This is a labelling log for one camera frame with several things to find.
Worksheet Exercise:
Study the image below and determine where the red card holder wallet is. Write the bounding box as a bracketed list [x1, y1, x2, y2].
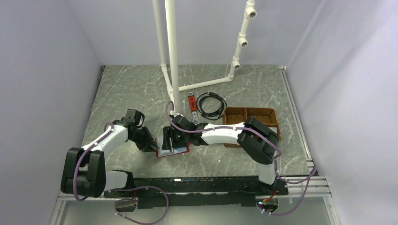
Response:
[155, 135, 189, 158]

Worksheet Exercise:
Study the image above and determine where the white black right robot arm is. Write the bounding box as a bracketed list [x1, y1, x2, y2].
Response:
[156, 114, 279, 195]

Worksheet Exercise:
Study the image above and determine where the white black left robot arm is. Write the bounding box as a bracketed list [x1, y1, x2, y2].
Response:
[60, 119, 158, 201]

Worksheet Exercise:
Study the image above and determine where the brown woven divided basket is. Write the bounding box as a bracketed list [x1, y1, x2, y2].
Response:
[222, 106, 282, 142]

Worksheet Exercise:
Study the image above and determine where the red handled adjustable wrench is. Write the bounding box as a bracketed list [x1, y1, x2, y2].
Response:
[188, 92, 199, 125]

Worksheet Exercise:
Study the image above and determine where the black coiled cable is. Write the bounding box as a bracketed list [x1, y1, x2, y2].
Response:
[196, 91, 227, 120]

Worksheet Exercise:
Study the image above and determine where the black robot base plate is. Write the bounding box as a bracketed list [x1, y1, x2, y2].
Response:
[103, 176, 288, 209]

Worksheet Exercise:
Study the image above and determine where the white PVC pipe frame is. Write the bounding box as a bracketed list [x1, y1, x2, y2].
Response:
[152, 0, 257, 113]

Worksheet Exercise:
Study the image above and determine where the aluminium rail frame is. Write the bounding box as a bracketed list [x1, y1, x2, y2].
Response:
[61, 65, 339, 225]

